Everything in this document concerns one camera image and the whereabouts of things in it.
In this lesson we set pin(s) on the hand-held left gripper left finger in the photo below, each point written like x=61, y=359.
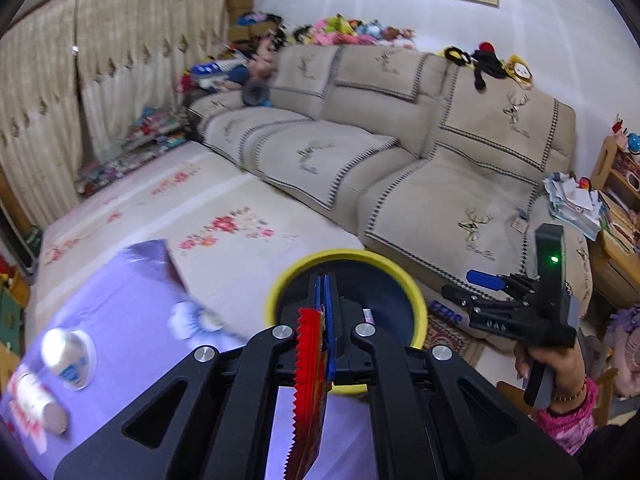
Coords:
x=225, y=385

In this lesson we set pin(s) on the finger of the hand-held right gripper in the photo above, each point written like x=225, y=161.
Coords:
x=482, y=278
x=470, y=299

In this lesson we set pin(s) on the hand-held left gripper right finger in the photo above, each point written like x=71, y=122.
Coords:
x=425, y=400

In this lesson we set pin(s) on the yellow rimmed dark bin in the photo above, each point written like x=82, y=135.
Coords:
x=390, y=305

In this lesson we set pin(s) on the red snack packet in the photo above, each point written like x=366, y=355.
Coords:
x=310, y=390

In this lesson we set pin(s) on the white noodle bowl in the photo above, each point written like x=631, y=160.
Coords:
x=67, y=357

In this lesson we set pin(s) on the pink dotted paper cup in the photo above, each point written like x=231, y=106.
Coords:
x=37, y=402

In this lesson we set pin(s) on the person's right forearm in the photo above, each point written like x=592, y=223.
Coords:
x=570, y=425

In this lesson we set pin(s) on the person's right hand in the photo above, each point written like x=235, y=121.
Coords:
x=567, y=370

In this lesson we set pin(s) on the red patterned rug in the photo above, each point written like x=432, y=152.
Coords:
x=450, y=332

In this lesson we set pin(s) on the pink cloth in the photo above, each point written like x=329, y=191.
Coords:
x=627, y=350

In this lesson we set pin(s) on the wooden shelf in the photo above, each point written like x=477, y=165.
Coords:
x=617, y=240

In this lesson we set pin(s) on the pile of papers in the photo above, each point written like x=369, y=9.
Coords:
x=570, y=205

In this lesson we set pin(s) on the purple floral blanket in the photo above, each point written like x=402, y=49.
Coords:
x=125, y=300

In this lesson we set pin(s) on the beige sofa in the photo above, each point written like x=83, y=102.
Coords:
x=390, y=160

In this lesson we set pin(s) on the beige floral mat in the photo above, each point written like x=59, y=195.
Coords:
x=175, y=210

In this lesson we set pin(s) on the black yellow plush toy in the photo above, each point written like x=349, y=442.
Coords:
x=487, y=62

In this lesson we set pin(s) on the cluttered glass coffee table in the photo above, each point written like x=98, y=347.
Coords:
x=135, y=150

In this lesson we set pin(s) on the row of plush toys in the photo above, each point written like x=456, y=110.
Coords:
x=355, y=30

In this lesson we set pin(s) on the blue starred bag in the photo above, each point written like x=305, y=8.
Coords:
x=220, y=67

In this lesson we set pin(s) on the beige embroidered curtain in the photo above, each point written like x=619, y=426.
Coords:
x=35, y=110
x=150, y=50

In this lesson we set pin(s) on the stacked cardboard boxes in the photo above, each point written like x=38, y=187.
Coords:
x=240, y=15

